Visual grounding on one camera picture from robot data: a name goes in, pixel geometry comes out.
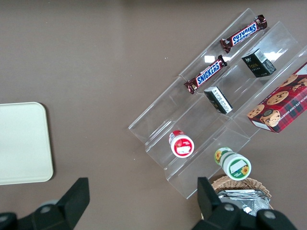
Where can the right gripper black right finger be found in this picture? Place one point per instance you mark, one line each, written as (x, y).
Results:
(216, 215)

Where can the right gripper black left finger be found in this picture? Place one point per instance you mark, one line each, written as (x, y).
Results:
(60, 210)

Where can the small light wicker basket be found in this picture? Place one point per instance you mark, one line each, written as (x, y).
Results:
(239, 183)

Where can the beige rectangular serving tray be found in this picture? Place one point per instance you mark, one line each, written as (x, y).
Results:
(24, 143)

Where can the silver foil packet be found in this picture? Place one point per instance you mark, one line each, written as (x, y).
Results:
(249, 203)

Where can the green sunflower lidded jar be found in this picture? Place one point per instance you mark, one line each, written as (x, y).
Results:
(233, 165)

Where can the red lidded small jar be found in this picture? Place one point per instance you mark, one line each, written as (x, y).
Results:
(182, 146)

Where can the clear acrylic tiered display stand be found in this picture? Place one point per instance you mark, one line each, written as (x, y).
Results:
(168, 115)

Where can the small black carton box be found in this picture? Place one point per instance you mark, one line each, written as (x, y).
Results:
(219, 100)
(257, 64)

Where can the red tartan cookie box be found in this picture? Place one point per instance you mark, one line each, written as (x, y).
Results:
(283, 105)

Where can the Snickers chocolate bar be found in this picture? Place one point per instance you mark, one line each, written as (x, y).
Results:
(243, 33)
(207, 74)

